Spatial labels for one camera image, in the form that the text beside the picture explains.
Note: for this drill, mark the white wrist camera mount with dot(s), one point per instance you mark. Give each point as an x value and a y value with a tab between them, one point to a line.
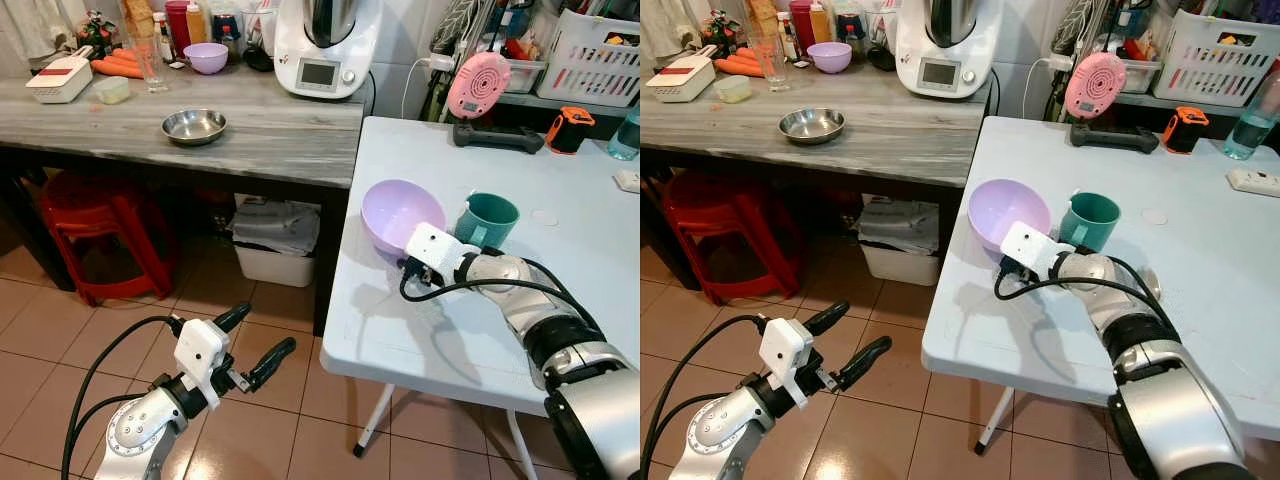
436	250
200	348
1032	248
783	345

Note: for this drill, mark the white power strip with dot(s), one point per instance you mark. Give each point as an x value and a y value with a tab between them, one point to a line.
628	180
1255	181

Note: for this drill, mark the black fan base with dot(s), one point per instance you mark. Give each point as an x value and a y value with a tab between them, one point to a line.
1115	138
498	137

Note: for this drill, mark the teal plastic cup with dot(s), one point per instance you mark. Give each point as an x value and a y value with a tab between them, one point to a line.
1090	222
488	222

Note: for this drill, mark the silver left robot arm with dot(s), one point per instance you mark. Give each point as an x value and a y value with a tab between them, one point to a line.
140	430
715	430

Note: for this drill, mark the red bottle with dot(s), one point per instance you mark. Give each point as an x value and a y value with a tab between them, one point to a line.
178	28
801	26

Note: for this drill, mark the red plastic stool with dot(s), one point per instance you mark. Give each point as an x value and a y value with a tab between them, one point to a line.
735	215
110	215

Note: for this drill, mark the white food processor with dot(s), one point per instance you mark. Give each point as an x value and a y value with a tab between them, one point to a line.
325	60
945	60

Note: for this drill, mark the clear water bottle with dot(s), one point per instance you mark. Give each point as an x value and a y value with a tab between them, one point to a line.
1252	125
626	135

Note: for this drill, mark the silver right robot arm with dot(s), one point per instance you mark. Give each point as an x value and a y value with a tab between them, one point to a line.
580	380
1170	400

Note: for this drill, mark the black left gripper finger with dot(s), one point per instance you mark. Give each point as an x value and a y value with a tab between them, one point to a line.
272	362
828	316
866	360
233	315

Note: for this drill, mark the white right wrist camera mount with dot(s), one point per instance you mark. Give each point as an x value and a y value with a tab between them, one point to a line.
1032	248
436	250

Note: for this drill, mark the orange black device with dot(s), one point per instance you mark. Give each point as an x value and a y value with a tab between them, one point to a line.
569	130
1185	130

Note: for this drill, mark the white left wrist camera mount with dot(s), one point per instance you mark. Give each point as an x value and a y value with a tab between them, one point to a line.
783	345
200	348

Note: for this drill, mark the small purple bowl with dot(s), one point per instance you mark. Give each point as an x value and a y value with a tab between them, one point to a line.
206	58
830	57

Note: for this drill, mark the clear drinking glass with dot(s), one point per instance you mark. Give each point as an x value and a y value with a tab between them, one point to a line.
151	68
772	66

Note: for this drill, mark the orange carrots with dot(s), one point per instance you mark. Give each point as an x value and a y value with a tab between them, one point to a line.
118	66
738	65

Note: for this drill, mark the large purple plastic bowl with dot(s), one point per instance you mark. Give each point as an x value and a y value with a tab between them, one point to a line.
395	210
1000	208

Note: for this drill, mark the white table leg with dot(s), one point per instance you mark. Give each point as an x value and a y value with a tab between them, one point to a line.
994	420
374	420

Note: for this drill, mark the pale lidded food container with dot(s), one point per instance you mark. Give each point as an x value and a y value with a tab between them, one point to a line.
733	89
112	90

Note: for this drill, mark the stainless steel bowl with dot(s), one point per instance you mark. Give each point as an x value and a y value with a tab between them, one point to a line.
194	126
811	125

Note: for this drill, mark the white plastic basket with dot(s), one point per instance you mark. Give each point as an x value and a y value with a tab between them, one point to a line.
590	65
1215	62

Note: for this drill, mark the pink round fan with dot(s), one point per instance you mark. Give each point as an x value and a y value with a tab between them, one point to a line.
1095	86
478	86

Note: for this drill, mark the orange sauce bottle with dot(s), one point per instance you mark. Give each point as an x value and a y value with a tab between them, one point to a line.
820	20
196	22

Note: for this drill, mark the white bin with bag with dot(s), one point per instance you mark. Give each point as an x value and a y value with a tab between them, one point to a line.
275	245
900	245

